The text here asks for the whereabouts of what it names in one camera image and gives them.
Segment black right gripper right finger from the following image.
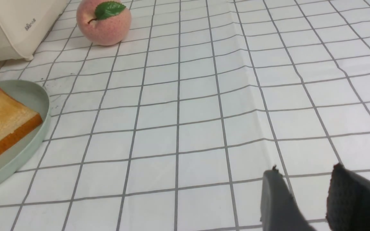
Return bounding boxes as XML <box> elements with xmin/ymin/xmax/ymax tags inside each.
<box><xmin>326</xmin><ymin>164</ymin><xmax>370</xmax><ymax>231</ymax></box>

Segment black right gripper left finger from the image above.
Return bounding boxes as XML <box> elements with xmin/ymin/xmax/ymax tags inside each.
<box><xmin>261</xmin><ymin>166</ymin><xmax>315</xmax><ymax>231</ymax></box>

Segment white checked tablecloth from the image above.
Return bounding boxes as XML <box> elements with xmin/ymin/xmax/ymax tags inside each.
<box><xmin>0</xmin><ymin>0</ymin><xmax>370</xmax><ymax>231</ymax></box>

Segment pink peach with leaf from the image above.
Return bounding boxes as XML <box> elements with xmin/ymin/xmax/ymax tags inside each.
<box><xmin>76</xmin><ymin>0</ymin><xmax>132</xmax><ymax>46</ymax></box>

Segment pale green plate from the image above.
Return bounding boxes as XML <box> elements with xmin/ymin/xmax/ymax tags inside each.
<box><xmin>0</xmin><ymin>80</ymin><xmax>50</xmax><ymax>183</ymax></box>

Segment cream white toaster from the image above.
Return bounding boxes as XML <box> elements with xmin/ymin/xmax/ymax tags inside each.
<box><xmin>0</xmin><ymin>0</ymin><xmax>67</xmax><ymax>61</ymax></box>

